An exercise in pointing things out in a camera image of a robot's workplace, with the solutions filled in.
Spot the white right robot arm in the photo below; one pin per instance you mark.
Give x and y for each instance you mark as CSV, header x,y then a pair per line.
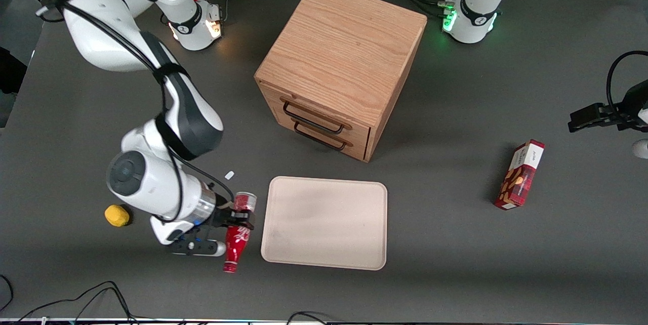
x,y
101,46

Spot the wooden drawer cabinet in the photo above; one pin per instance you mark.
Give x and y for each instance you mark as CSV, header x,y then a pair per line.
x,y
344,46

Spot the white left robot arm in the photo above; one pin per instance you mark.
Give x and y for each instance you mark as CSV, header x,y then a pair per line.
x,y
478,6

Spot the red cookie box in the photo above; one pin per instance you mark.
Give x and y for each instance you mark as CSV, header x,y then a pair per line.
x,y
521,175

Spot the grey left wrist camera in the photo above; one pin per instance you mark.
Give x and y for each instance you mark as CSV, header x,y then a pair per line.
x,y
642,148

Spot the yellow lemon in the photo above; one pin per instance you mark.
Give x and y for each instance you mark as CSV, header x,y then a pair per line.
x,y
116,216

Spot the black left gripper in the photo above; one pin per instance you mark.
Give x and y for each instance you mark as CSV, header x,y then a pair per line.
x,y
632,106

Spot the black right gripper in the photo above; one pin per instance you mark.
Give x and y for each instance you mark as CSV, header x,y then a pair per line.
x,y
221,215

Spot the beige rectangular tray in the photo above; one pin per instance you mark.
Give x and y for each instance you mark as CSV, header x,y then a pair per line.
x,y
324,222

